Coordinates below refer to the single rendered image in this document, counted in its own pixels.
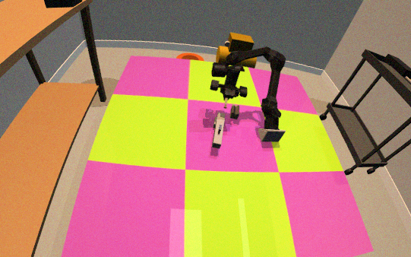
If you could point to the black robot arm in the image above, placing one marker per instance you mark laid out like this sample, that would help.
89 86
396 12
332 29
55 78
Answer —
269 105

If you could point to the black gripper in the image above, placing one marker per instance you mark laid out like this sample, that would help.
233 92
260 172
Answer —
216 84

